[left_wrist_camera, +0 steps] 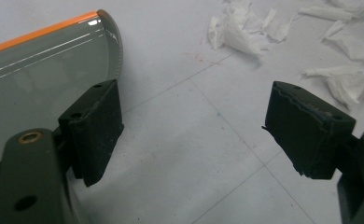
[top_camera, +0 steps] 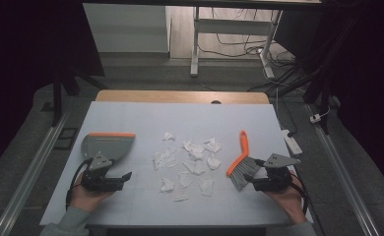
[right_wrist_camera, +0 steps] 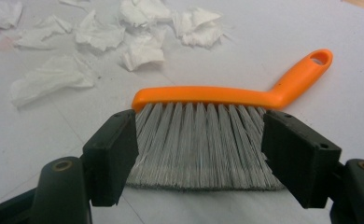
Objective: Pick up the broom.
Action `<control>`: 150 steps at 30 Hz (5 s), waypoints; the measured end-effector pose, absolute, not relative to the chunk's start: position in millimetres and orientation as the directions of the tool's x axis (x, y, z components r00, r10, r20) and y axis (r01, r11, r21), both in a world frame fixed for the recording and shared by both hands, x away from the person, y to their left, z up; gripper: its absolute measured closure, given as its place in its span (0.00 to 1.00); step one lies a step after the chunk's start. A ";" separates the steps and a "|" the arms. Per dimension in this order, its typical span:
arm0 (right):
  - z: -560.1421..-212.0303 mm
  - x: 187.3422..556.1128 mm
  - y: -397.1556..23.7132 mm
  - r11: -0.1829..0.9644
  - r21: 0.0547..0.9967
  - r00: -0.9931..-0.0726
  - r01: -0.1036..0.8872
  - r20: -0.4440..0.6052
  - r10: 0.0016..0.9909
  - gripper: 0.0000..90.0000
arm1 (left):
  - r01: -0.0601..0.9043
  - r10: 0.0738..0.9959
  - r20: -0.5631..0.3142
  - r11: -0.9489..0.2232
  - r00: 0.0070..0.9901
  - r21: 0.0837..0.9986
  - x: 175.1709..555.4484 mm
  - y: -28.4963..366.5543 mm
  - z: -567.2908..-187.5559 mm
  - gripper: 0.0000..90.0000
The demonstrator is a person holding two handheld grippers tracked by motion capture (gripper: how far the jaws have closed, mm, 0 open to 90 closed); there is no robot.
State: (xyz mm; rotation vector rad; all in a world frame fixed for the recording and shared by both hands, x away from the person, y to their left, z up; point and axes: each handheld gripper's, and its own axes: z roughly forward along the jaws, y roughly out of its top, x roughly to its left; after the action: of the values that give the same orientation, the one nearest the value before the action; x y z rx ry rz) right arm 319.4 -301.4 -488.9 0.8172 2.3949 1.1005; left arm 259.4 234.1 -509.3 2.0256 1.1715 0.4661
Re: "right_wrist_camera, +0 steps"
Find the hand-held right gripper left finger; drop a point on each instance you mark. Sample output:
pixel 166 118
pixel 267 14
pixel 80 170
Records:
pixel 111 155

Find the orange brush with grey bristles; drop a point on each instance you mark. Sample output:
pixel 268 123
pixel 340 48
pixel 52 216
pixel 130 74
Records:
pixel 202 94

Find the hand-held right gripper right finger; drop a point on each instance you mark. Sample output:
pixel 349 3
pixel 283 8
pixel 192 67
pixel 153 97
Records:
pixel 298 155

